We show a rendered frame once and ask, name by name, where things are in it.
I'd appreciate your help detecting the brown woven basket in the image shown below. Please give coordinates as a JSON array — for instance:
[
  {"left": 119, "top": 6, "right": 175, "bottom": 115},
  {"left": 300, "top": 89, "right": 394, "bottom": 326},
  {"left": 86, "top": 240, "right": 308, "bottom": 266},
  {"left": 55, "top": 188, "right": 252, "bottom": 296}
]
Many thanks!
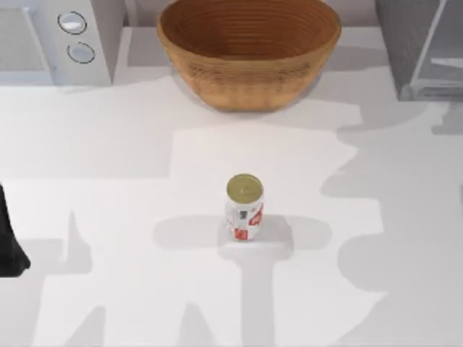
[{"left": 156, "top": 0, "right": 342, "bottom": 112}]

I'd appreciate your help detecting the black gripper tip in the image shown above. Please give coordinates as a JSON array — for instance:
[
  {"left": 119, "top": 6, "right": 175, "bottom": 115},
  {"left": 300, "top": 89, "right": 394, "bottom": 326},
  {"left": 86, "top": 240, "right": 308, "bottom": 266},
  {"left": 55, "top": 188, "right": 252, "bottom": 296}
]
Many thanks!
[{"left": 0, "top": 184, "right": 31, "bottom": 278}]

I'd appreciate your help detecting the pale microwave oven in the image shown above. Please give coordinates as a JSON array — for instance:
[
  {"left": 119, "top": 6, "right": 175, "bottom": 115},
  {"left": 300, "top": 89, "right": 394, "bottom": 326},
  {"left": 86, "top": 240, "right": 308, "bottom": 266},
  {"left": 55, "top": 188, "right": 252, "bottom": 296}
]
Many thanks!
[{"left": 0, "top": 0, "right": 128, "bottom": 87}]

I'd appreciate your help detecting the round grey microwave knob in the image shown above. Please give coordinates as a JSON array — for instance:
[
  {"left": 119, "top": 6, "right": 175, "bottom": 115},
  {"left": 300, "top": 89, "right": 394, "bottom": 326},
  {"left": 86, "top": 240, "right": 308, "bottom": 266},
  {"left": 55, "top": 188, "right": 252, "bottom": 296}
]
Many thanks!
[
  {"left": 66, "top": 40, "right": 96, "bottom": 64},
  {"left": 56, "top": 10, "right": 88, "bottom": 36}
]

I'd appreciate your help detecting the red and white can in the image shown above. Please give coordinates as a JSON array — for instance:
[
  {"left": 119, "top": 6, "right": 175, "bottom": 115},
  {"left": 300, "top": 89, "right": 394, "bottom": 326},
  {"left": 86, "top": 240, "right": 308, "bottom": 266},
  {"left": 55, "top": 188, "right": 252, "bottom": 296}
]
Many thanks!
[{"left": 224, "top": 173, "right": 266, "bottom": 244}]

